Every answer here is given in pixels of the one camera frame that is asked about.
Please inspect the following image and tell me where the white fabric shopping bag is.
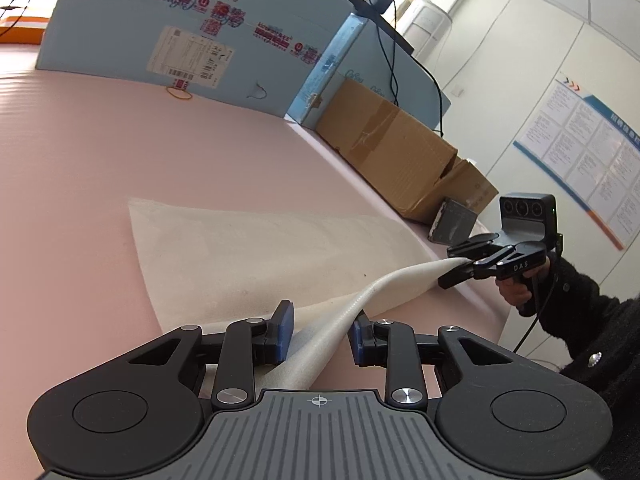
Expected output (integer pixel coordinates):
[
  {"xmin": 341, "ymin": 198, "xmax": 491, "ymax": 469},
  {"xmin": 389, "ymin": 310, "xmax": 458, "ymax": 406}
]
[{"xmin": 128, "ymin": 198, "xmax": 465, "ymax": 390}]

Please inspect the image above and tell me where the black sleeved right forearm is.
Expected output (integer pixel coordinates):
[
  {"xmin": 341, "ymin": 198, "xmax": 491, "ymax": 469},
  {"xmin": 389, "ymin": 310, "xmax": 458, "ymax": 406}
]
[{"xmin": 537, "ymin": 253, "xmax": 640, "ymax": 411}]

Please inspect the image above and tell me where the person's right hand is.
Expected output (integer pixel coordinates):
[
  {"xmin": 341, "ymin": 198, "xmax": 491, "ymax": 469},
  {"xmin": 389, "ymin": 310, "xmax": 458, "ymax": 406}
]
[{"xmin": 495, "ymin": 258, "xmax": 550, "ymax": 308}]

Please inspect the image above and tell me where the small grey block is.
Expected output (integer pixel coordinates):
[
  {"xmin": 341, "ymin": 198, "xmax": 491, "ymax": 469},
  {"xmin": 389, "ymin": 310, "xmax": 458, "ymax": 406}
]
[{"xmin": 427, "ymin": 198, "xmax": 477, "ymax": 246}]

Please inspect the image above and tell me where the brown cardboard box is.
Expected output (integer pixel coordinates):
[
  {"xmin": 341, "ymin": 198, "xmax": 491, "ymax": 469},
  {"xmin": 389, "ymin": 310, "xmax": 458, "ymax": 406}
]
[{"xmin": 316, "ymin": 79, "xmax": 498, "ymax": 226}]

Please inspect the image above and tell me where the white air conditioner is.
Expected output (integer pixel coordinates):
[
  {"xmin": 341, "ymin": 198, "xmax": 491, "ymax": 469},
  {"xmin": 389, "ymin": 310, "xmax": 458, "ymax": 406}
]
[{"xmin": 397, "ymin": 0, "xmax": 452, "ymax": 55}]

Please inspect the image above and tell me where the orange rubber band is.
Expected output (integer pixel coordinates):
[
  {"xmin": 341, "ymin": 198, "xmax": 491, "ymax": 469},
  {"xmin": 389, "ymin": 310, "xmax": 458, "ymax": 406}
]
[{"xmin": 165, "ymin": 86, "xmax": 193, "ymax": 101}]

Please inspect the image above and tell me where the light blue cardboard box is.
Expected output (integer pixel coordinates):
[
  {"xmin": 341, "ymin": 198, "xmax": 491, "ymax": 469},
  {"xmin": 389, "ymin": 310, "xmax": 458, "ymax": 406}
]
[{"xmin": 37, "ymin": 0, "xmax": 450, "ymax": 128}]

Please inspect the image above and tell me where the orange flat box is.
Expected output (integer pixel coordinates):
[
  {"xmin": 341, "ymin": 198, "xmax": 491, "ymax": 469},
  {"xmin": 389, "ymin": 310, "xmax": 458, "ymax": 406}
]
[{"xmin": 0, "ymin": 16, "xmax": 49, "ymax": 46}]

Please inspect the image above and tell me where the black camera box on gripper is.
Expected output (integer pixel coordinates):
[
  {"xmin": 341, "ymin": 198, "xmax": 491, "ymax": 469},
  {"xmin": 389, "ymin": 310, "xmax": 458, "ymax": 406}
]
[{"xmin": 499, "ymin": 193, "xmax": 558, "ymax": 240}]

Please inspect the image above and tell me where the wall information poster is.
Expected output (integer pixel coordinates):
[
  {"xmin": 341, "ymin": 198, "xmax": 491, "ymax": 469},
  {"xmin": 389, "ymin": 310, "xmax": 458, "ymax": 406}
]
[{"xmin": 513, "ymin": 73, "xmax": 640, "ymax": 250}]

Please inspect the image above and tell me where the black cable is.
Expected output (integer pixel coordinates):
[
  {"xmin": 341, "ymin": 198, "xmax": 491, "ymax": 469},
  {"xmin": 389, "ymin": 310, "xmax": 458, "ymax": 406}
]
[{"xmin": 364, "ymin": 0, "xmax": 446, "ymax": 137}]

